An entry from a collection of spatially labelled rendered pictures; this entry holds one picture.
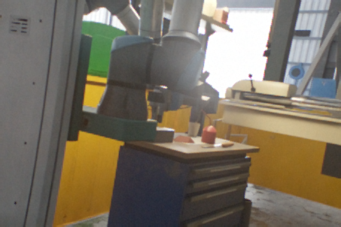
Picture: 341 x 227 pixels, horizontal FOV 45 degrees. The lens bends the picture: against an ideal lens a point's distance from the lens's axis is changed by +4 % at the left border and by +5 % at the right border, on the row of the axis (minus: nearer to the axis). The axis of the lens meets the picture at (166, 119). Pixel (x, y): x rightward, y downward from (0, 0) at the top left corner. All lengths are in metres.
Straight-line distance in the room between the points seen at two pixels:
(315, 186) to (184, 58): 4.42
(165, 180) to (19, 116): 1.06
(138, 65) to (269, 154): 4.48
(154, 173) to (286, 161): 3.49
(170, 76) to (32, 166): 0.44
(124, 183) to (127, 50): 1.25
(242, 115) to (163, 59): 2.27
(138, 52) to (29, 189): 0.47
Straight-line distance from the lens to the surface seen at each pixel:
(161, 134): 2.11
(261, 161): 5.53
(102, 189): 3.33
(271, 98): 3.31
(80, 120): 1.17
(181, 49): 1.10
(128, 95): 1.11
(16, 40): 1.23
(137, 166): 2.19
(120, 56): 1.12
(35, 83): 1.16
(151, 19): 1.32
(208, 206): 2.31
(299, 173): 5.42
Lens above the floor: 1.24
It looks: 4 degrees down
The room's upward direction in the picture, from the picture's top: 9 degrees clockwise
